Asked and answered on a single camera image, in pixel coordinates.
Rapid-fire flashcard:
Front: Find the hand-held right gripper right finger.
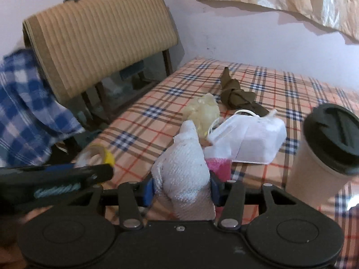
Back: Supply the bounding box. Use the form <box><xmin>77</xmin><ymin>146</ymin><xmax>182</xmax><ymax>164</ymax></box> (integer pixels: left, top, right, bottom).
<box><xmin>209</xmin><ymin>174</ymin><xmax>301</xmax><ymax>230</ymax></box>

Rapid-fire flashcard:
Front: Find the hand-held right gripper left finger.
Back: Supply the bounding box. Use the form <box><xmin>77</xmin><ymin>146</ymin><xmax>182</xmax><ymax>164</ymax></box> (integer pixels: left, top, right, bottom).
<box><xmin>67</xmin><ymin>178</ymin><xmax>155</xmax><ymax>230</ymax></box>

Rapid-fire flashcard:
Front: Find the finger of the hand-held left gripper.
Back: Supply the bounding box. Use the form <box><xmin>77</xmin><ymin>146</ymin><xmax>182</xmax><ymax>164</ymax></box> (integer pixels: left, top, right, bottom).
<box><xmin>42</xmin><ymin>163</ymin><xmax>114</xmax><ymax>187</ymax></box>

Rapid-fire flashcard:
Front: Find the yellow tape roll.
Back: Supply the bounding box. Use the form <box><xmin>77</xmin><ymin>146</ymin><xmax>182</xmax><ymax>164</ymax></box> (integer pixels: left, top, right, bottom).
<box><xmin>77</xmin><ymin>144</ymin><xmax>116</xmax><ymax>169</ymax></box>

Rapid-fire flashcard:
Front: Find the pink sock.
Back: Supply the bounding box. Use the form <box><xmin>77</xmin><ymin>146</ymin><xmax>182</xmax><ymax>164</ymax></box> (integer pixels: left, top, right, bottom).
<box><xmin>206</xmin><ymin>157</ymin><xmax>232</xmax><ymax>184</ymax></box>

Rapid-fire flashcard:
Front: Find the white terry sock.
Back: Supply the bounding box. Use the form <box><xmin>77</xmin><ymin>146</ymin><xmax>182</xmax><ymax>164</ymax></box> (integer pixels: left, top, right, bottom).
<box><xmin>151</xmin><ymin>120</ymin><xmax>217</xmax><ymax>221</ymax></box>

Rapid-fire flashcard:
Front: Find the white respirator mask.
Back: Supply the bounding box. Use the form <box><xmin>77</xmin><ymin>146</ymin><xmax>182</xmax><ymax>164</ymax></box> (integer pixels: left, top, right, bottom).
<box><xmin>207</xmin><ymin>109</ymin><xmax>287</xmax><ymax>165</ymax></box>

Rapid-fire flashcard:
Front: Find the pale yellow sock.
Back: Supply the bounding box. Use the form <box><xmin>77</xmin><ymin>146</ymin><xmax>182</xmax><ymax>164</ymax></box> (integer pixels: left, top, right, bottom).
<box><xmin>182</xmin><ymin>94</ymin><xmax>221</xmax><ymax>139</ymax></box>

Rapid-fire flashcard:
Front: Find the olive green cloth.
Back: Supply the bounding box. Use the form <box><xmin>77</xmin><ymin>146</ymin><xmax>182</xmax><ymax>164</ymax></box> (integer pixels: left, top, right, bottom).
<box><xmin>219</xmin><ymin>67</ymin><xmax>270</xmax><ymax>117</ymax></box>

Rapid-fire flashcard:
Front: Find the person's left forearm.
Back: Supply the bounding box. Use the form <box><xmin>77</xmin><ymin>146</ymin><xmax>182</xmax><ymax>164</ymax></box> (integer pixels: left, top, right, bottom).
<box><xmin>0</xmin><ymin>49</ymin><xmax>85</xmax><ymax>169</ymax></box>

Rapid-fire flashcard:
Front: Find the paper cup with black lid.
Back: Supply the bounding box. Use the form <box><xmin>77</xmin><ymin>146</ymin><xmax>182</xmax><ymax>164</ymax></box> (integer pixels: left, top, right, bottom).
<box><xmin>286</xmin><ymin>103</ymin><xmax>359</xmax><ymax>212</ymax></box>

